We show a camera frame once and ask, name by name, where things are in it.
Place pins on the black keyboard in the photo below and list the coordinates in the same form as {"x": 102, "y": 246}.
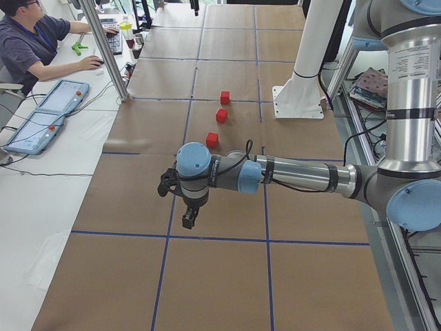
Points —
{"x": 114, "y": 40}

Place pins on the red block middle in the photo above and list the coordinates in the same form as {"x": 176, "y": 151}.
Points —
{"x": 221, "y": 115}

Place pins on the white stand column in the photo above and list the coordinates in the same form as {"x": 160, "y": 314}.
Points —
{"x": 321, "y": 36}

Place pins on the seated person dark shirt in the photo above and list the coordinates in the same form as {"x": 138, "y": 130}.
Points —
{"x": 29, "y": 41}

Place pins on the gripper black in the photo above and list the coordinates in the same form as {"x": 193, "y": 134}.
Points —
{"x": 193, "y": 203}

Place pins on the steel cup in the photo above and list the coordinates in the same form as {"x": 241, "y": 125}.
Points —
{"x": 139, "y": 40}

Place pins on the aluminium table frame rail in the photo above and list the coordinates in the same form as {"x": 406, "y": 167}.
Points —
{"x": 408, "y": 262}

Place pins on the upper teach pendant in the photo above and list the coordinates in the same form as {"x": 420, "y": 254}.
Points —
{"x": 64, "y": 97}

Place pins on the red block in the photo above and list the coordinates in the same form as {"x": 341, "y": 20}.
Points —
{"x": 221, "y": 115}
{"x": 212, "y": 140}

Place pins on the teach pendant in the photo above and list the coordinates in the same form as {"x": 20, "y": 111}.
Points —
{"x": 64, "y": 97}
{"x": 35, "y": 133}

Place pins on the white camera stand base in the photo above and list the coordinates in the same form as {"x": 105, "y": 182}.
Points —
{"x": 298, "y": 98}

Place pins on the aluminium profile post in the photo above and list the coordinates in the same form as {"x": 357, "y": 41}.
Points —
{"x": 88, "y": 8}

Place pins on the lower teach pendant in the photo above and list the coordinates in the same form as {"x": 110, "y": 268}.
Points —
{"x": 35, "y": 133}

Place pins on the red block far left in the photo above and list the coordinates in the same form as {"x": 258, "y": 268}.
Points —
{"x": 212, "y": 140}

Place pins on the green plastic tool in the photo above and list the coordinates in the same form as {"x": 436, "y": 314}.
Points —
{"x": 77, "y": 47}

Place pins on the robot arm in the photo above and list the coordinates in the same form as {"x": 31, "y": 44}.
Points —
{"x": 301, "y": 139}

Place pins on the yellow lid bottle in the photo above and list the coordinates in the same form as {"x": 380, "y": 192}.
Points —
{"x": 125, "y": 27}

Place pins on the stack of cloth books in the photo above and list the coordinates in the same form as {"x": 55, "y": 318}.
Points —
{"x": 370, "y": 89}

